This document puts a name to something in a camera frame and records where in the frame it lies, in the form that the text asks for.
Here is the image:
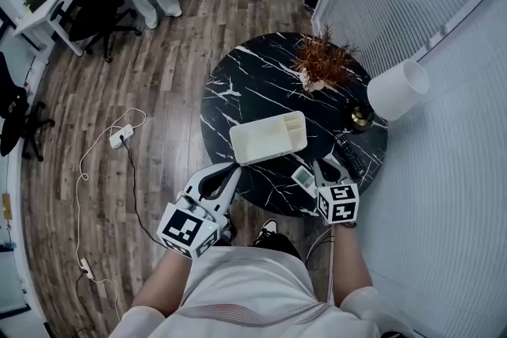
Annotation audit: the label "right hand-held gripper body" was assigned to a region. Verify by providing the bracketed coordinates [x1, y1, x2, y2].
[315, 181, 360, 226]

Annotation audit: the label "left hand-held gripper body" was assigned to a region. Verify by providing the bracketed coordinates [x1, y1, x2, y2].
[156, 193, 231, 260]

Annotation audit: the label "large white remote control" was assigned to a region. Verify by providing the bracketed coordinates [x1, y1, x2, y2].
[291, 165, 318, 197]

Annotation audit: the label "black remote control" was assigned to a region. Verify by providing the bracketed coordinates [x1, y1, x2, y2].
[333, 132, 364, 177]

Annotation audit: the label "white plastic tray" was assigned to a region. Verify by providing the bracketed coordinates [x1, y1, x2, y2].
[228, 110, 309, 166]

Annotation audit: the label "person's left forearm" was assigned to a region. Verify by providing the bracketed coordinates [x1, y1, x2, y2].
[130, 249, 195, 317]

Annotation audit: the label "person's right forearm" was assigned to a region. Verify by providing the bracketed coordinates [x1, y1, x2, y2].
[334, 224, 375, 310]

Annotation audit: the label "person's right shoe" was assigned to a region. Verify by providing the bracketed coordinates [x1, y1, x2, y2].
[253, 218, 279, 246]

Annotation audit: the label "person's white shirt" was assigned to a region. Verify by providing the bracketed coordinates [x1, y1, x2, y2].
[118, 245, 405, 338]

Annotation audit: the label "white slatted window blinds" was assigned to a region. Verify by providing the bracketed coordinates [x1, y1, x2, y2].
[312, 0, 507, 338]

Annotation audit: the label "white shade table lamp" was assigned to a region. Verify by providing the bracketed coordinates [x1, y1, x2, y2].
[348, 59, 431, 132]

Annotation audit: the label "round black marble table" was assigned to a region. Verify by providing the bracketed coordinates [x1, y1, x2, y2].
[200, 32, 389, 218]

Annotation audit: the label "dried plant in white vase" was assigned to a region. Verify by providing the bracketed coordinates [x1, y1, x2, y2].
[291, 25, 360, 92]

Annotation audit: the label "black office chair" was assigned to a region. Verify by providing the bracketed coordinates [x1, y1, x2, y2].
[0, 51, 56, 162]
[49, 0, 143, 63]

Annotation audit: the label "white desk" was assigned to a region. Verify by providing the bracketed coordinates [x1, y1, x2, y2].
[11, 0, 86, 57]

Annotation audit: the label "right hand-held gripper cable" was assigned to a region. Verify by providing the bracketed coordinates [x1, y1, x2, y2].
[304, 227, 337, 262]

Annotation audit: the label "black power cable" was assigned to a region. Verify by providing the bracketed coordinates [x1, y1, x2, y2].
[120, 138, 163, 246]
[74, 272, 96, 338]

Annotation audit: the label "white power cable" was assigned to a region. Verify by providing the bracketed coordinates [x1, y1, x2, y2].
[90, 277, 122, 324]

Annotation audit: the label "white power strip with cable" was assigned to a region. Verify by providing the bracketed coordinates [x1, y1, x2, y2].
[75, 108, 147, 260]

